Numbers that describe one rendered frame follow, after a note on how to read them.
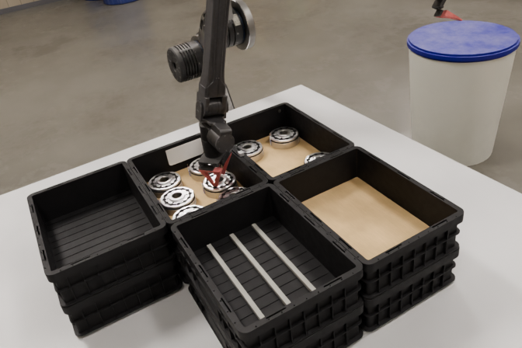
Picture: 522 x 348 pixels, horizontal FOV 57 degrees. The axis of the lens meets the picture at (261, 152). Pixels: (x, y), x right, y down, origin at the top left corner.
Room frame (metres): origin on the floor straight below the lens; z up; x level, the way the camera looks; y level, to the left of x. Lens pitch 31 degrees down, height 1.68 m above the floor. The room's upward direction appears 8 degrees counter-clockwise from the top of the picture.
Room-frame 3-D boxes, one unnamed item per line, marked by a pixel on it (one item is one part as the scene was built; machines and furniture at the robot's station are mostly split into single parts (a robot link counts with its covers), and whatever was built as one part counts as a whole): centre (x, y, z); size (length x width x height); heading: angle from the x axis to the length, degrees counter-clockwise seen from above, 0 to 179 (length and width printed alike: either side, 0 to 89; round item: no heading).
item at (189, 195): (1.18, 0.26, 0.86); 0.10 x 0.10 x 0.01
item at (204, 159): (1.23, 0.14, 0.98); 0.10 x 0.07 x 0.07; 159
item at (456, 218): (0.97, -0.24, 0.92); 0.40 x 0.30 x 0.02; 25
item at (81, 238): (1.08, 0.48, 0.87); 0.40 x 0.30 x 0.11; 25
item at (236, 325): (0.84, 0.03, 0.92); 0.40 x 0.30 x 0.02; 25
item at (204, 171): (1.21, 0.14, 0.91); 0.07 x 0.07 x 0.09; 69
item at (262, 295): (0.84, 0.03, 0.87); 0.40 x 0.30 x 0.11; 25
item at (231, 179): (1.23, 0.14, 0.86); 0.10 x 0.10 x 0.01
